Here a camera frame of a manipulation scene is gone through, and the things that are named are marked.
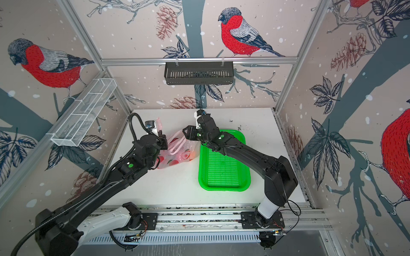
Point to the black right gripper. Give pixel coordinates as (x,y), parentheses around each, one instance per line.
(191,132)

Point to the black hanging wire basket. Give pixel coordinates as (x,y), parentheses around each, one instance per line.
(199,73)

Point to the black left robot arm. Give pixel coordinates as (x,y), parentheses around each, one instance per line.
(62,231)

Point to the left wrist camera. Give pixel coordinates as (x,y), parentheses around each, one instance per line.
(155,126)

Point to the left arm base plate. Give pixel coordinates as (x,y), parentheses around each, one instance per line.
(143,222)

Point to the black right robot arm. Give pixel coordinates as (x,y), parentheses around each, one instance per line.
(279,177)

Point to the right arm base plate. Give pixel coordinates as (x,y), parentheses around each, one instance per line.
(254,220)

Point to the pink plastic bag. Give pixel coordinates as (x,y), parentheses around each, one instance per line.
(180,150)

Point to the green plastic basket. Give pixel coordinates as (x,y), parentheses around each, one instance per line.
(222,173)

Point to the white wire mesh shelf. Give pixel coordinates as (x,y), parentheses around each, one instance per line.
(77,124)

